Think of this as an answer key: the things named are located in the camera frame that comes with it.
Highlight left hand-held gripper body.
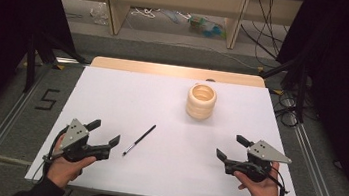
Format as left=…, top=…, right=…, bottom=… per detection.
left=52, top=116, right=104, bottom=166

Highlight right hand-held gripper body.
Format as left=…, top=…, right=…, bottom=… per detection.
left=235, top=137, right=295, bottom=188

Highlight black pen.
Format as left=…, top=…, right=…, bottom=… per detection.
left=122, top=120, right=157, bottom=161

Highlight cream ribbed pen holder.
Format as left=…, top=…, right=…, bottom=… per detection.
left=183, top=82, right=219, bottom=123

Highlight person's left hand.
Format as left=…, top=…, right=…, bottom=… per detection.
left=45, top=131, right=100, bottom=194

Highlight person's right hand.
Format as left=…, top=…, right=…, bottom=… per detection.
left=230, top=157, right=295, bottom=196

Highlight white table cover board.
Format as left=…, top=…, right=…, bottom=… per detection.
left=23, top=59, right=316, bottom=196

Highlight black metal stand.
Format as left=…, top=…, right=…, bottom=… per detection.
left=19, top=28, right=91, bottom=102
left=253, top=53, right=313, bottom=125

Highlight clear plastic bag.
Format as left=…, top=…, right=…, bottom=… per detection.
left=87, top=0, right=113, bottom=26

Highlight colourful plastic toy bundle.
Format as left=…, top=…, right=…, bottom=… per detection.
left=185, top=13, right=230, bottom=41

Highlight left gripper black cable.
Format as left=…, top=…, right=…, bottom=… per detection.
left=30, top=121, right=70, bottom=188

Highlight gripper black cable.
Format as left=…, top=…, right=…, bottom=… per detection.
left=30, top=121, right=70, bottom=188
left=263, top=165, right=293, bottom=196

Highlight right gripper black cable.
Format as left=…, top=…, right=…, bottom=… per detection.
left=263, top=165, right=293, bottom=196

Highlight coiled black floor cables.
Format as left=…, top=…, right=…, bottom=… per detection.
left=270, top=89, right=312, bottom=130

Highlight hanging black cables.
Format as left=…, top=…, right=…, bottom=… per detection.
left=234, top=0, right=293, bottom=71

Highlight white rope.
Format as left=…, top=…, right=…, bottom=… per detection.
left=129, top=5, right=161, bottom=21

